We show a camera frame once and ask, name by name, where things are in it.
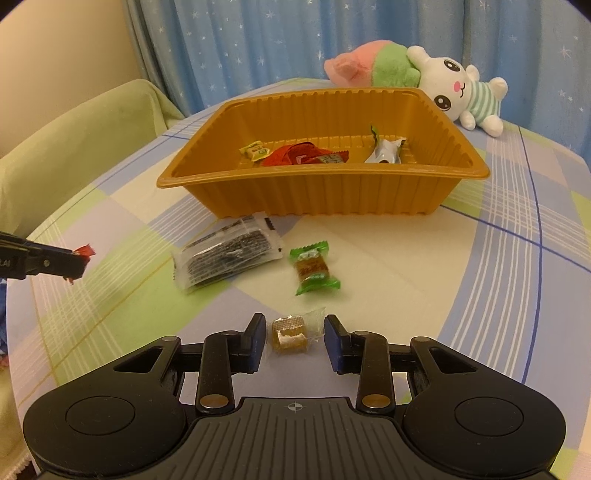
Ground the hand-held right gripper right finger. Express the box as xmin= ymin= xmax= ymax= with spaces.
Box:
xmin=323 ymin=314 xmax=478 ymax=416

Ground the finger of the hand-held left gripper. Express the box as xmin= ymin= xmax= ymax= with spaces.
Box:
xmin=25 ymin=241 xmax=88 ymax=280

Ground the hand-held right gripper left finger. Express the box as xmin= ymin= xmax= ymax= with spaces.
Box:
xmin=113 ymin=313 xmax=269 ymax=416

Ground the small red candy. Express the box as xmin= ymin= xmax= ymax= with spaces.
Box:
xmin=67 ymin=244 xmax=96 ymax=287

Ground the brown candy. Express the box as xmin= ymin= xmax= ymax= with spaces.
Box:
xmin=267 ymin=307 xmax=326 ymax=355

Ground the orange ribbed plastic tray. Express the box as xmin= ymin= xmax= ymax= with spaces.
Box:
xmin=156 ymin=88 xmax=491 ymax=219

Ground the yellow green candy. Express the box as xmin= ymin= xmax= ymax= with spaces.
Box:
xmin=239 ymin=141 xmax=271 ymax=161

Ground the grey snack packet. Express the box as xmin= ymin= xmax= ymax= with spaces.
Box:
xmin=364 ymin=124 xmax=407 ymax=165

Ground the clear packet of black snack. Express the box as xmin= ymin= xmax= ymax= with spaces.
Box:
xmin=171 ymin=213 xmax=283 ymax=292

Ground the green cushioned chair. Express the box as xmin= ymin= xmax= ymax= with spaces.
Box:
xmin=0 ymin=78 xmax=185 ymax=232

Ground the cream lace-edged cloth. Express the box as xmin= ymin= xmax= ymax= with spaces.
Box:
xmin=0 ymin=383 xmax=35 ymax=480

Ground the red snack packet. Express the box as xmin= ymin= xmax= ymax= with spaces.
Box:
xmin=261 ymin=142 xmax=333 ymax=167

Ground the white rabbit plush toy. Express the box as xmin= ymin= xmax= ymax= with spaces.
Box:
xmin=323 ymin=39 xmax=509 ymax=138

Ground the blue star-print curtain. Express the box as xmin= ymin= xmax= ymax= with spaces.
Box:
xmin=124 ymin=0 xmax=591 ymax=158

